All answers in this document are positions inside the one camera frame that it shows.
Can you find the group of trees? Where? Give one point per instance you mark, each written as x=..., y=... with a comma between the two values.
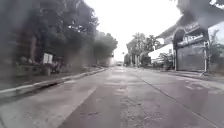
x=140, y=46

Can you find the grey asphalt road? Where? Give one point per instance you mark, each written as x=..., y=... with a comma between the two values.
x=133, y=100

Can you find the row of trees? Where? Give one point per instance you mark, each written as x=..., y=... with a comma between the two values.
x=66, y=26

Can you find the white sign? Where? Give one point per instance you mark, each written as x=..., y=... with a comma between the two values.
x=47, y=58

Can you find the grey pavement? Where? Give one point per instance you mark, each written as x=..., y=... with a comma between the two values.
x=200, y=76
x=40, y=79

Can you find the building with dark gate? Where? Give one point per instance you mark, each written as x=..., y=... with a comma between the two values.
x=190, y=55

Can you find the pale concrete kerb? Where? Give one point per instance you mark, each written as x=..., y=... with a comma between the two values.
x=26, y=88

